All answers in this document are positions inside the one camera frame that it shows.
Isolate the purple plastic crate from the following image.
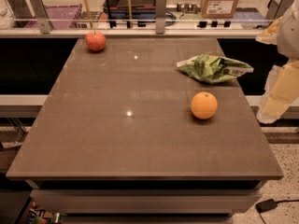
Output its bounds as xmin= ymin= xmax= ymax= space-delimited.
xmin=24 ymin=3 xmax=84 ymax=29

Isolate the grey table drawer base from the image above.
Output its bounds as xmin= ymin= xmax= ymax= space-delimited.
xmin=31 ymin=189 xmax=261 ymax=224

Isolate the black power adapter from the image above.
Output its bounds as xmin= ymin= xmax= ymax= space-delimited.
xmin=255 ymin=199 xmax=278 ymax=213

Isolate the yellow vertical pole left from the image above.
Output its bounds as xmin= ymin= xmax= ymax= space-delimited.
xmin=83 ymin=0 xmax=93 ymax=28

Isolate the metal railing bracket middle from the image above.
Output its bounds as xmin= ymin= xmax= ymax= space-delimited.
xmin=155 ymin=0 xmax=166 ymax=35

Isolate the orange fruit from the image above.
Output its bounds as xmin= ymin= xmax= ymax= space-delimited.
xmin=191 ymin=91 xmax=218 ymax=119

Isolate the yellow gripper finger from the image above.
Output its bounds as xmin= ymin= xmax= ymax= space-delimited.
xmin=256 ymin=60 xmax=299 ymax=124
xmin=255 ymin=17 xmax=282 ymax=45

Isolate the metal railing bracket right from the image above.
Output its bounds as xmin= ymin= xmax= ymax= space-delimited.
xmin=265 ymin=0 xmax=294 ymax=21

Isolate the red apple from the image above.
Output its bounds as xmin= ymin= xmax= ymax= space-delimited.
xmin=85 ymin=32 xmax=107 ymax=51

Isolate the metal railing bracket left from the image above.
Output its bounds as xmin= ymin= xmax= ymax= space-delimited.
xmin=26 ymin=0 xmax=52 ymax=34

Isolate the yellow vertical pole right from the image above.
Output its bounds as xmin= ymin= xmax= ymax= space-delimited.
xmin=128 ymin=0 xmax=133 ymax=28

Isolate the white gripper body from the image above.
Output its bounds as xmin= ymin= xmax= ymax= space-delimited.
xmin=277 ymin=0 xmax=299 ymax=60

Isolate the metal railing bracket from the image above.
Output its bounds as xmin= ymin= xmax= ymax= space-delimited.
xmin=26 ymin=0 xmax=52 ymax=34
xmin=265 ymin=0 xmax=294 ymax=21
xmin=155 ymin=0 xmax=166 ymax=35

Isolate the green jalapeno chip bag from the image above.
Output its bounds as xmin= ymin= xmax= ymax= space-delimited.
xmin=177 ymin=53 xmax=254 ymax=84

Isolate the yellow vertical pole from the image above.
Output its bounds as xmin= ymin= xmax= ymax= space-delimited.
xmin=128 ymin=0 xmax=133 ymax=28
xmin=83 ymin=0 xmax=93 ymax=28

